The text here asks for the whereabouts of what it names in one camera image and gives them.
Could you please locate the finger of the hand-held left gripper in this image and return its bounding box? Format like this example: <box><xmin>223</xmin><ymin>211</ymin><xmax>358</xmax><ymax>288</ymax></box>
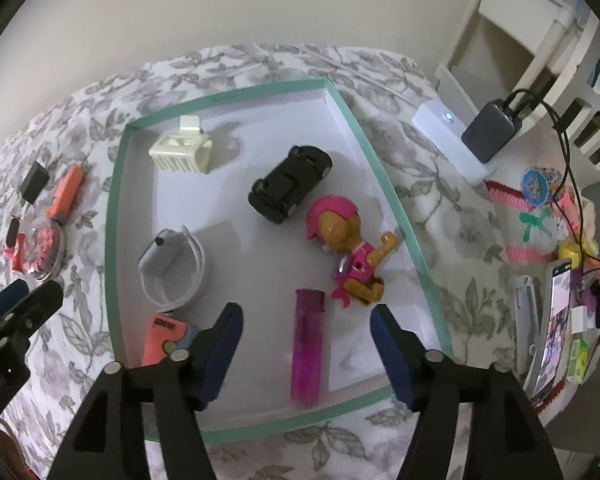
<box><xmin>0</xmin><ymin>280</ymin><xmax>31</xmax><ymax>333</ymax></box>
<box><xmin>0</xmin><ymin>280</ymin><xmax>65</xmax><ymax>361</ymax></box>

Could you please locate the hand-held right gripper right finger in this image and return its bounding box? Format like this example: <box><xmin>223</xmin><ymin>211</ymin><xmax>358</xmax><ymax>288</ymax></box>
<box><xmin>370</xmin><ymin>304</ymin><xmax>566</xmax><ymax>480</ymax></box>

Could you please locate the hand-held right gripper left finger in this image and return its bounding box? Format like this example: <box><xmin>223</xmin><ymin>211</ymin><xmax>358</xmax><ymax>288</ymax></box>
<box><xmin>47</xmin><ymin>302</ymin><xmax>245</xmax><ymax>480</ymax></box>

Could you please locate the orange blue plastic tool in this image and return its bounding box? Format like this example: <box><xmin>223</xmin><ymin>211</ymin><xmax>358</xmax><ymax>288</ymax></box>
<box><xmin>140</xmin><ymin>312</ymin><xmax>201</xmax><ymax>368</ymax></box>
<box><xmin>47</xmin><ymin>165</ymin><xmax>86</xmax><ymax>221</ymax></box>

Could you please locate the purple lighter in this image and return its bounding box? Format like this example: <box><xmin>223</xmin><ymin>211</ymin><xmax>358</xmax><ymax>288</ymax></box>
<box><xmin>290</xmin><ymin>288</ymin><xmax>327</xmax><ymax>406</ymax></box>

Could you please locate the teal cardboard tray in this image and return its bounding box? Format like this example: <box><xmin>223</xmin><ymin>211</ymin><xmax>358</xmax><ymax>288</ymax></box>
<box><xmin>105</xmin><ymin>76</ymin><xmax>453</xmax><ymax>445</ymax></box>

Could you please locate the brown pink dog toy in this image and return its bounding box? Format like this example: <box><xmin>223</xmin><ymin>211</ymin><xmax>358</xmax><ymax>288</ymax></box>
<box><xmin>305</xmin><ymin>196</ymin><xmax>406</xmax><ymax>308</ymax></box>

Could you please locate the white smart watch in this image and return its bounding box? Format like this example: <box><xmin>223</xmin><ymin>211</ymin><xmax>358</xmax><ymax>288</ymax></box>
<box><xmin>137</xmin><ymin>225</ymin><xmax>208</xmax><ymax>311</ymax></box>

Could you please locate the black charger plug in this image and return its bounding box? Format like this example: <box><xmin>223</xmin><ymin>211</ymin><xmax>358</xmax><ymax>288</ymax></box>
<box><xmin>20</xmin><ymin>160</ymin><xmax>51</xmax><ymax>205</ymax></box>

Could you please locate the black toy car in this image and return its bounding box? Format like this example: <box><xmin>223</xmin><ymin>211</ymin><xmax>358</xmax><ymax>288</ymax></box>
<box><xmin>247</xmin><ymin>145</ymin><xmax>333</xmax><ymax>225</ymax></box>

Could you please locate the cream hair claw clip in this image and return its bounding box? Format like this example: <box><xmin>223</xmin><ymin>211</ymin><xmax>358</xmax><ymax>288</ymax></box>
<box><xmin>148</xmin><ymin>115</ymin><xmax>214</xmax><ymax>175</ymax></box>

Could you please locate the silver metal tool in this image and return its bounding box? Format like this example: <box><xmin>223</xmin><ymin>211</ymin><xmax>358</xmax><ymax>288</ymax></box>
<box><xmin>511</xmin><ymin>274</ymin><xmax>541</xmax><ymax>373</ymax></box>

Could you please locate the smartphone with lit screen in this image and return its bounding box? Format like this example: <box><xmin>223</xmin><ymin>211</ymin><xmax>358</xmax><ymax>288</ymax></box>
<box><xmin>527</xmin><ymin>259</ymin><xmax>573</xmax><ymax>401</ymax></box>

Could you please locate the small green carton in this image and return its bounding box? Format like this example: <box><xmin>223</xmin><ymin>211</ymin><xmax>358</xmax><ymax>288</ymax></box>
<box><xmin>569</xmin><ymin>339</ymin><xmax>592</xmax><ymax>385</ymax></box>

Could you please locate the green ribbon bow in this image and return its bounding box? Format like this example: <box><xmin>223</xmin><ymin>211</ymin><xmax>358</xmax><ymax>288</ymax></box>
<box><xmin>519</xmin><ymin>210</ymin><xmax>553</xmax><ymax>243</ymax></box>

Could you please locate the small yellow block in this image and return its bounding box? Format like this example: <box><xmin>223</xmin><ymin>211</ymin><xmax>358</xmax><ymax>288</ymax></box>
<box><xmin>557</xmin><ymin>242</ymin><xmax>583</xmax><ymax>266</ymax></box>

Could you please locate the round blue badge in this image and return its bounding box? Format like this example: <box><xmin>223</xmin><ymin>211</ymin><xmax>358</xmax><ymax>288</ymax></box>
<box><xmin>521</xmin><ymin>167</ymin><xmax>561</xmax><ymax>207</ymax></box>

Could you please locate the white power strip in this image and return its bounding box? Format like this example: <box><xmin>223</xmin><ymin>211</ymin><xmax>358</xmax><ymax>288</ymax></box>
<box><xmin>411</xmin><ymin>102</ymin><xmax>491</xmax><ymax>188</ymax></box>

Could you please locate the grey power adapter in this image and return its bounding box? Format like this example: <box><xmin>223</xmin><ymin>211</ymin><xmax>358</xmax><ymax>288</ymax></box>
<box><xmin>461</xmin><ymin>100</ymin><xmax>523</xmax><ymax>163</ymax></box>

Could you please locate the black charging cable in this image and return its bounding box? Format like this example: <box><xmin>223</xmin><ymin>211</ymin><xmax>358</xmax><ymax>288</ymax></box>
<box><xmin>500</xmin><ymin>87</ymin><xmax>600</xmax><ymax>341</ymax></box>

